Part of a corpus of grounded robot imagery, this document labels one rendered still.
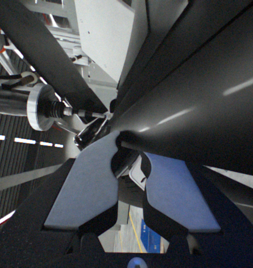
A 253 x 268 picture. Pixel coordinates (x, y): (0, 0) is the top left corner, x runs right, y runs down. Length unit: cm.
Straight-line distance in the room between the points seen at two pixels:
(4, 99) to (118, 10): 34
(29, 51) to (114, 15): 26
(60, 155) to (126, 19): 1255
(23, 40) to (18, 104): 11
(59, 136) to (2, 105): 1270
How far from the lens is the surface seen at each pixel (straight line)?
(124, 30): 49
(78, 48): 82
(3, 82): 33
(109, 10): 52
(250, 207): 27
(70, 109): 25
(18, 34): 34
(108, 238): 1378
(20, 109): 27
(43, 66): 32
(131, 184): 46
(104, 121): 29
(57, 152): 1293
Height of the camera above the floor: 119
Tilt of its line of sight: 5 degrees down
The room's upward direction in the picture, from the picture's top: 82 degrees counter-clockwise
